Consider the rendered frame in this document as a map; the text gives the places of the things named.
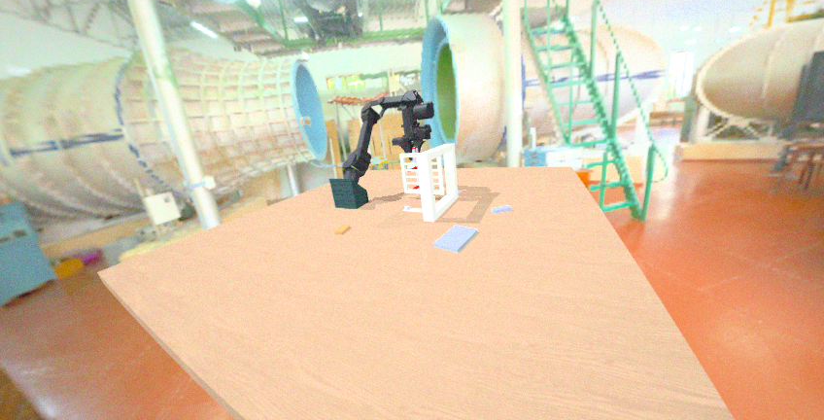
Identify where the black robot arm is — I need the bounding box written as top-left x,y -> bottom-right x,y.
342,89 -> 434,183

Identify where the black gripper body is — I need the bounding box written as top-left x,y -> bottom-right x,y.
392,121 -> 424,146

